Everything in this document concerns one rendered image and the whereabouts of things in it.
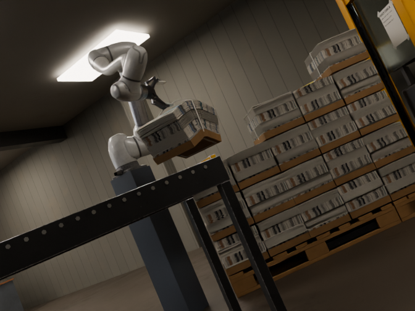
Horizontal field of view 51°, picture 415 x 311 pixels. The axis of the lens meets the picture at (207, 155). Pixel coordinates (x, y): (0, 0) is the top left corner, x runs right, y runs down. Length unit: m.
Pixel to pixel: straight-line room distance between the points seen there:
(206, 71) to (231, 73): 0.40
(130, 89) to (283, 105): 1.09
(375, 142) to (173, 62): 4.22
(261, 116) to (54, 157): 6.27
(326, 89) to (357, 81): 0.22
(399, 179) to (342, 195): 0.39
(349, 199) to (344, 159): 0.26
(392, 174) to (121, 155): 1.77
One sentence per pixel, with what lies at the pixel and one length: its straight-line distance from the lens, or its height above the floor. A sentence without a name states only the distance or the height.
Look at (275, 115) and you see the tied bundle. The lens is 2.88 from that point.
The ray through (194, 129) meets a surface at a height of 1.01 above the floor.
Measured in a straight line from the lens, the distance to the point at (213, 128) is 2.54.
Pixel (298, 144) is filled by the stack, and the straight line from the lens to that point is 2.88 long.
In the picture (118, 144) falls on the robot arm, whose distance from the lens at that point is 2.89.
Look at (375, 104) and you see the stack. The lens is 3.09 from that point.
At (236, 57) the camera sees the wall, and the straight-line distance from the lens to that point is 6.13.
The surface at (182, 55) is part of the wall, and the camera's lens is 6.58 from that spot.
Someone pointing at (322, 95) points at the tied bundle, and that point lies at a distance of 2.98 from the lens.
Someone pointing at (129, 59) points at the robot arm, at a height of 1.43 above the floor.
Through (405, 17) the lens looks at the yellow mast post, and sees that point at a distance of 3.17.
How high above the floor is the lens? 0.65
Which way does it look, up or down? 5 degrees up
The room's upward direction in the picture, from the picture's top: 24 degrees counter-clockwise
